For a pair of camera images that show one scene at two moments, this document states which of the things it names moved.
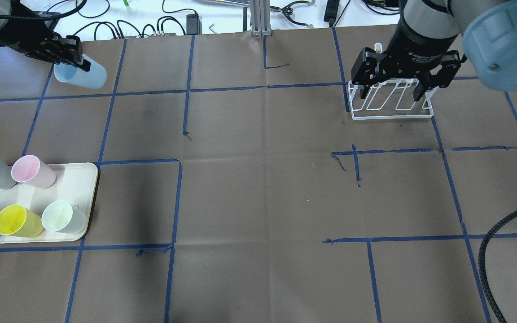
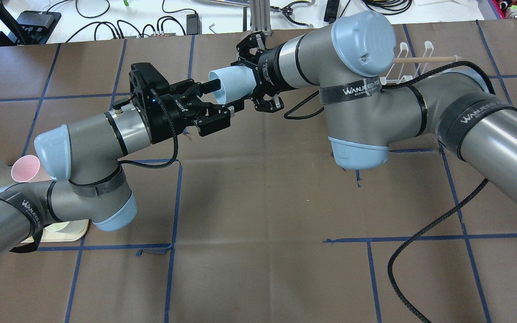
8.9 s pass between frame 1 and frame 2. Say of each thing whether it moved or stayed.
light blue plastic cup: moved
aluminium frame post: stayed
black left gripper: moved
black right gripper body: moved
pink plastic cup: stayed
